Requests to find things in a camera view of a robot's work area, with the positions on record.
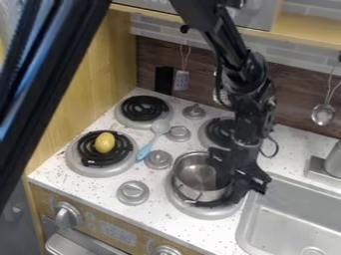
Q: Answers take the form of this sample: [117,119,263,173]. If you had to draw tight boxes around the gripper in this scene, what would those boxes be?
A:
[206,136,273,201]

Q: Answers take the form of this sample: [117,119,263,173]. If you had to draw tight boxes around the silver pot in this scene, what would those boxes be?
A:
[170,150,237,204]

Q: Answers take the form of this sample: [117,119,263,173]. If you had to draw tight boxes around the toy sink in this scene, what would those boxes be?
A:
[232,174,341,255]

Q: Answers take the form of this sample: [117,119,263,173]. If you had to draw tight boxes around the blue spoon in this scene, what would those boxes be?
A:
[134,119,172,162]

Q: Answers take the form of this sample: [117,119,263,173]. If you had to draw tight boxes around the tap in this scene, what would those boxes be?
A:
[302,138,341,183]

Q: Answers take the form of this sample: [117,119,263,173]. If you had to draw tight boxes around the silver ladle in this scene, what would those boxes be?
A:
[308,64,341,128]

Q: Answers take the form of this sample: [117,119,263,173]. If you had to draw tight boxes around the toy stove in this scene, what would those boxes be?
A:
[64,94,251,222]

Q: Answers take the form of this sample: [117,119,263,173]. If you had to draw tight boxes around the yellow toy lemon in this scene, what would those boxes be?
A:
[92,131,118,154]

